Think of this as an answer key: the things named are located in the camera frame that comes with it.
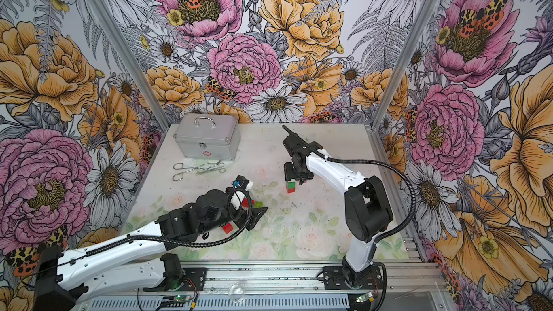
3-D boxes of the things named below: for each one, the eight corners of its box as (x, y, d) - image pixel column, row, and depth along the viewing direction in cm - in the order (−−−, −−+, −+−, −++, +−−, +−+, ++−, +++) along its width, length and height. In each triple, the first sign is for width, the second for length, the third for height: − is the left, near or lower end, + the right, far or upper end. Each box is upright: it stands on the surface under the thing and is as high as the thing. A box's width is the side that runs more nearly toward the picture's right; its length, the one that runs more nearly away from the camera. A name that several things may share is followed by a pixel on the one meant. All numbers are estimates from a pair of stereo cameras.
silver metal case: (184, 160, 108) (170, 136, 95) (192, 138, 118) (181, 114, 104) (237, 160, 108) (231, 136, 95) (241, 138, 118) (235, 114, 104)
